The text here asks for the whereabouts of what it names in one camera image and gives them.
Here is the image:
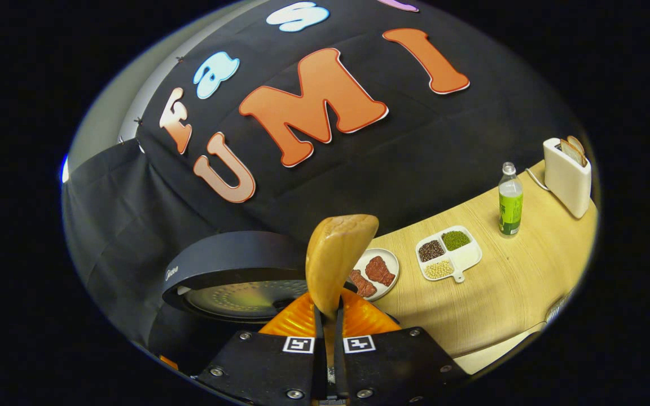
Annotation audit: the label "white toaster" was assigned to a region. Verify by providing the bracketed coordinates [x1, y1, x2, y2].
[543, 137, 592, 219]

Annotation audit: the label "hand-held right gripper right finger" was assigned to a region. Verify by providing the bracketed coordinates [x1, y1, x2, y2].
[333, 288, 469, 405]

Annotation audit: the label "red meat piece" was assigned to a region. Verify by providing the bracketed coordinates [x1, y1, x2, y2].
[349, 270, 377, 298]
[364, 255, 396, 287]

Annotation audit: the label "yellow soybeans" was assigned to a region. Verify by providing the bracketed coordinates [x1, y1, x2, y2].
[425, 259, 454, 280]

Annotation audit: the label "round white plate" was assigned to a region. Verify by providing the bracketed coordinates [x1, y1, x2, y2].
[349, 248, 400, 302]

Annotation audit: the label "white toaster cable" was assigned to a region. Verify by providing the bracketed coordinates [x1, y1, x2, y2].
[525, 167, 549, 191]

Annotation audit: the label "wooden spoon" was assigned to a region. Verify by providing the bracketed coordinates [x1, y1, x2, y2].
[305, 214, 380, 325]

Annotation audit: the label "black backdrop cloth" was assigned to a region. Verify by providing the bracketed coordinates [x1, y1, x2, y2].
[61, 0, 585, 353]

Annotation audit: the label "green mung beans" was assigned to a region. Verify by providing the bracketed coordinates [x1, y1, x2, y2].
[442, 230, 471, 251]

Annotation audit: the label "green label drink bottle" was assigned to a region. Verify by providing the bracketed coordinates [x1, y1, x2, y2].
[498, 162, 524, 237]

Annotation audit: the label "black rice cooker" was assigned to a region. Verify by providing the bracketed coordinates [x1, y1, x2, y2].
[147, 230, 359, 376]

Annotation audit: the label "white divided dish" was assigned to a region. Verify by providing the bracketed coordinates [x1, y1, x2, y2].
[415, 226, 482, 283]

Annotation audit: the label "dark red beans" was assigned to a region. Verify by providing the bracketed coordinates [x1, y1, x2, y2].
[419, 240, 445, 263]

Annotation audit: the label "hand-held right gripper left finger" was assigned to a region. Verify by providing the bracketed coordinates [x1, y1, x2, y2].
[195, 290, 326, 404]

